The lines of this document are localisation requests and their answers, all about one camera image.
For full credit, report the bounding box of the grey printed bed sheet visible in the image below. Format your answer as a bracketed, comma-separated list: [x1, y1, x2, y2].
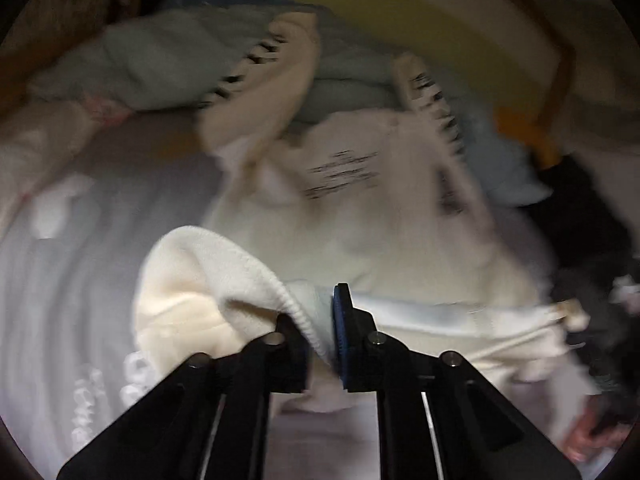
[0, 148, 601, 480]

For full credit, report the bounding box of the black garment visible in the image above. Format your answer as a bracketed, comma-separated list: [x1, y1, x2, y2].
[520, 155, 639, 436]

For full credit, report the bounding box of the white cream hooded sweatshirt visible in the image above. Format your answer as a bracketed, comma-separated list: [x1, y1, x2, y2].
[134, 12, 589, 413]

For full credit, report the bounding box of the orange cloth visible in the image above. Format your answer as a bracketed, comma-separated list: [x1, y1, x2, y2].
[494, 107, 561, 169]

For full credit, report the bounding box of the white pink pillow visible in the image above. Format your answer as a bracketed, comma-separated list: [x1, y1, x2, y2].
[0, 96, 132, 230]

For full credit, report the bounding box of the light blue blanket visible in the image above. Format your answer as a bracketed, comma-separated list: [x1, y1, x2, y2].
[29, 4, 550, 206]

